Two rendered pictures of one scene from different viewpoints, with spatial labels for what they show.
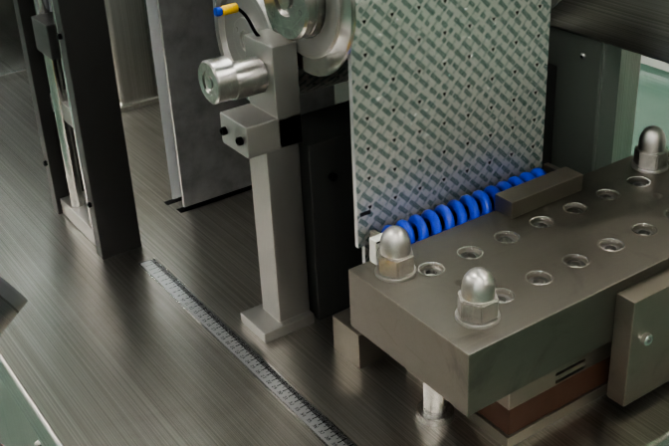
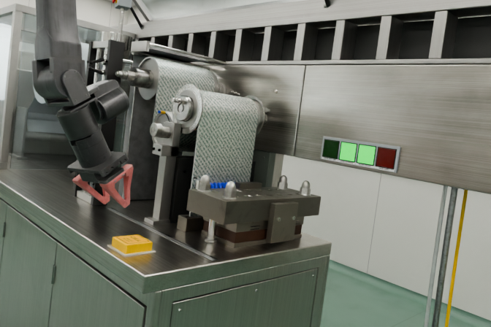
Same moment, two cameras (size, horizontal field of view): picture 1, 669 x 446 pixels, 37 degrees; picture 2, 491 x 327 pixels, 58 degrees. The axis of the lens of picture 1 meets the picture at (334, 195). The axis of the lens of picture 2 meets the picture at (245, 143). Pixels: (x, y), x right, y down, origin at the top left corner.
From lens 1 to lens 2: 0.53 m
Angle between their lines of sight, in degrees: 27
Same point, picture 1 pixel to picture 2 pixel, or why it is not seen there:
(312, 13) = (189, 111)
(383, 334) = (198, 207)
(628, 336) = (273, 217)
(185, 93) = (132, 158)
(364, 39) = (203, 121)
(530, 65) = (248, 148)
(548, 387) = (248, 230)
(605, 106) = (269, 174)
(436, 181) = (217, 176)
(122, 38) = not seen: hidden behind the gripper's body
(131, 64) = not seen: hidden behind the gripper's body
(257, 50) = (169, 125)
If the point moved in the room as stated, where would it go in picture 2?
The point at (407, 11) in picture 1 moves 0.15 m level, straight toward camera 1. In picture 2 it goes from (216, 117) to (218, 118)
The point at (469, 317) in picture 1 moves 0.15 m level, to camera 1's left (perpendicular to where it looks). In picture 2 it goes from (226, 195) to (169, 190)
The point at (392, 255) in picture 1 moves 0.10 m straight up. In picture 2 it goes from (204, 182) to (208, 146)
